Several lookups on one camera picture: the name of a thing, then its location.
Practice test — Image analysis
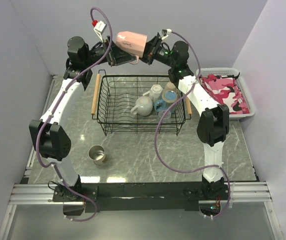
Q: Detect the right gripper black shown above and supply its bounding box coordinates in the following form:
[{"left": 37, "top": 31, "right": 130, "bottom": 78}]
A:
[{"left": 129, "top": 36, "right": 175, "bottom": 69}]

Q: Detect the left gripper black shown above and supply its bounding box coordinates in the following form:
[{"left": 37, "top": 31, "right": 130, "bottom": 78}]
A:
[{"left": 84, "top": 35, "right": 137, "bottom": 68}]

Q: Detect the pink mug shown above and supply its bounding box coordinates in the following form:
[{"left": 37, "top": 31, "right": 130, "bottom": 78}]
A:
[{"left": 115, "top": 31, "right": 147, "bottom": 65}]

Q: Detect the beige handleless cup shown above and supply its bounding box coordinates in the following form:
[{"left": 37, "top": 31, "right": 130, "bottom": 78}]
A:
[{"left": 164, "top": 81, "right": 177, "bottom": 92}]

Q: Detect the white faceted mug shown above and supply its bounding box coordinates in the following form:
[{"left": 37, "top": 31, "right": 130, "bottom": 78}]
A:
[{"left": 143, "top": 84, "right": 163, "bottom": 102}]

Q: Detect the blue butterfly mug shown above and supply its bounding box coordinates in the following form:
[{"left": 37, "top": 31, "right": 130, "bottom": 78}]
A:
[{"left": 154, "top": 90, "right": 178, "bottom": 112}]

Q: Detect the beige mug white inside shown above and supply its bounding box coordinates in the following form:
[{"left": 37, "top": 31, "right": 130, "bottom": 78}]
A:
[{"left": 130, "top": 96, "right": 153, "bottom": 117}]

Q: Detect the clear glass cup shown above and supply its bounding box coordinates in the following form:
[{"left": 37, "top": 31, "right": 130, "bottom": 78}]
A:
[{"left": 158, "top": 109, "right": 172, "bottom": 124}]

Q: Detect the steel cup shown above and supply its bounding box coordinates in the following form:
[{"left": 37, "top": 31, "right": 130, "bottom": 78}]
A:
[{"left": 88, "top": 145, "right": 107, "bottom": 165}]

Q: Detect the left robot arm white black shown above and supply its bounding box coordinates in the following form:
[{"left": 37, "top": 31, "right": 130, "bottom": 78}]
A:
[{"left": 29, "top": 36, "right": 139, "bottom": 201}]

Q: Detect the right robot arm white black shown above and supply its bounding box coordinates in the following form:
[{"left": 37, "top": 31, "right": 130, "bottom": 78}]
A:
[{"left": 140, "top": 34, "right": 229, "bottom": 199}]

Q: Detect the white plastic basket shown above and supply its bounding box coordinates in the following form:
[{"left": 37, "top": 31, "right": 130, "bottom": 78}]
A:
[{"left": 200, "top": 67, "right": 255, "bottom": 120}]

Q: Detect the pink camouflage cloth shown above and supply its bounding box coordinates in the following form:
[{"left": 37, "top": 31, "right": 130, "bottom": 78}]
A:
[{"left": 199, "top": 73, "right": 250, "bottom": 115}]

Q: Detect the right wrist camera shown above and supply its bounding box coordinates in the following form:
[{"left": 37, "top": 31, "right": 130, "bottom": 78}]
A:
[{"left": 158, "top": 28, "right": 172, "bottom": 41}]

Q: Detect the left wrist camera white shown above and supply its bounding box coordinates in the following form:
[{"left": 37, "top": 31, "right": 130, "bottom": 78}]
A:
[{"left": 92, "top": 20, "right": 107, "bottom": 42}]

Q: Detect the black wire dish rack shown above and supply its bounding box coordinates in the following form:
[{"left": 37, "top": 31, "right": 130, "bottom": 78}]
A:
[{"left": 92, "top": 74, "right": 186, "bottom": 134}]

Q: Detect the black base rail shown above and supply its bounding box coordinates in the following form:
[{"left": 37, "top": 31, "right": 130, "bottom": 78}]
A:
[{"left": 52, "top": 180, "right": 231, "bottom": 214}]

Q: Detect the aluminium frame rail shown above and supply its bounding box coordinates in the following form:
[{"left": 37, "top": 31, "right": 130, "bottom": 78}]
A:
[{"left": 0, "top": 184, "right": 82, "bottom": 240}]

